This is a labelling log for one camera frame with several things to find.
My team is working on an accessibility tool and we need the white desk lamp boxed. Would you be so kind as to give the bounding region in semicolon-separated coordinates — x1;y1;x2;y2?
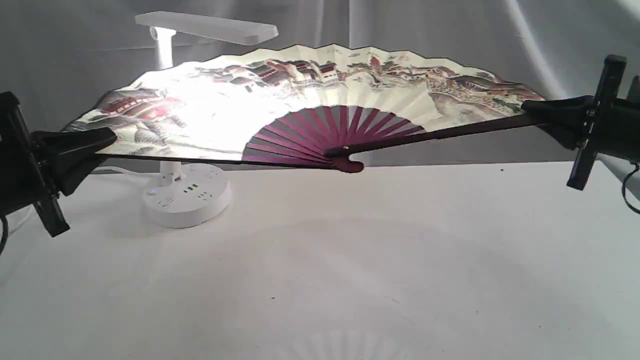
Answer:
135;11;279;229

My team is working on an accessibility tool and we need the grey backdrop curtain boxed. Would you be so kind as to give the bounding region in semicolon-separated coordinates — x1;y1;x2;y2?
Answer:
0;0;640;201

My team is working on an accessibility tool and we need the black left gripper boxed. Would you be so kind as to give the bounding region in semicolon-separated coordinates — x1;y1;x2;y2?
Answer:
0;92;117;237

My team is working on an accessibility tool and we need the painted paper folding fan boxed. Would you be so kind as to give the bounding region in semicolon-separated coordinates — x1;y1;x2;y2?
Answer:
63;44;542;172

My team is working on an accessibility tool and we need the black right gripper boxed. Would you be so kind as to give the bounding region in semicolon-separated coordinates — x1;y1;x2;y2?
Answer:
521;54;640;191

